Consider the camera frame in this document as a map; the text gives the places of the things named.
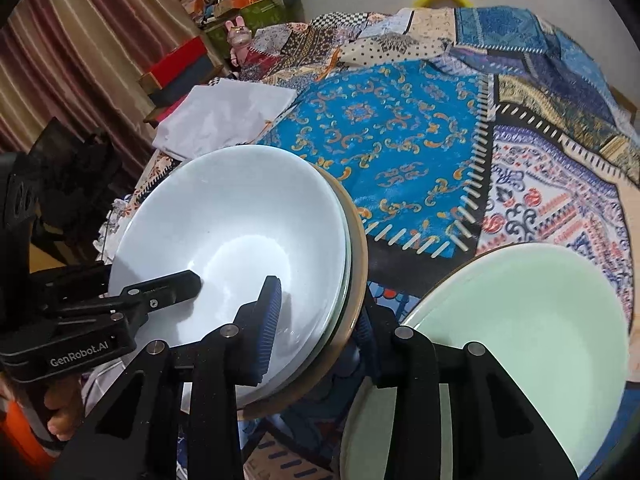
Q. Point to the green bowl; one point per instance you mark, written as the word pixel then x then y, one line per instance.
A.
pixel 347 270

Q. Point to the striped brown curtain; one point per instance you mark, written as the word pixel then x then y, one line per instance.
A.
pixel 75 35

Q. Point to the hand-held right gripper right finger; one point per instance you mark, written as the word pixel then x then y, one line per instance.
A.
pixel 364 332

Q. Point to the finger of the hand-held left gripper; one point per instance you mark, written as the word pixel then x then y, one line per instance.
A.
pixel 170 290
pixel 75 282

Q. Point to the green storage box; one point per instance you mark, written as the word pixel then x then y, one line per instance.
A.
pixel 260 15

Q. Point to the pink bowl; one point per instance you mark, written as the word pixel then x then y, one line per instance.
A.
pixel 359 270

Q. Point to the green plate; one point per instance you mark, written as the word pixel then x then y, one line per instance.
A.
pixel 500 350

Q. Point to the patchwork blanket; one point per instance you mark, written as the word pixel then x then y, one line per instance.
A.
pixel 400 135

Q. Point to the white folded cloth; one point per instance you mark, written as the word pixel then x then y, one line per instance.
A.
pixel 215 115

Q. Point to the black bag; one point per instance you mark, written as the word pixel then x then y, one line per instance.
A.
pixel 75 185

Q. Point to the person's left hand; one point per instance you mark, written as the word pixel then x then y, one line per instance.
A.
pixel 62 410

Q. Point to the pink rabbit figurine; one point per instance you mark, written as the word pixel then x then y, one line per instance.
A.
pixel 239 35

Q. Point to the white bowl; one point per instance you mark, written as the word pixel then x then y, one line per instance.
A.
pixel 225 220

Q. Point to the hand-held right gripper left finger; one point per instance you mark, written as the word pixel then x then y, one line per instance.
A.
pixel 267 320

